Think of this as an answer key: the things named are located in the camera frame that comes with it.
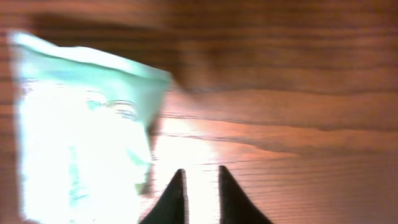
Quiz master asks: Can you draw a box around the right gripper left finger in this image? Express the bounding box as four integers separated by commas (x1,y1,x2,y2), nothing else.
139,169,189,224

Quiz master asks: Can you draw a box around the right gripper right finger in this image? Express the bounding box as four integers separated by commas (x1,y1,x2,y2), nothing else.
218,166,273,224

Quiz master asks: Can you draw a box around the teal wet wipes packet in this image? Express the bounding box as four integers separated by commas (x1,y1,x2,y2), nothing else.
7,30,171,223

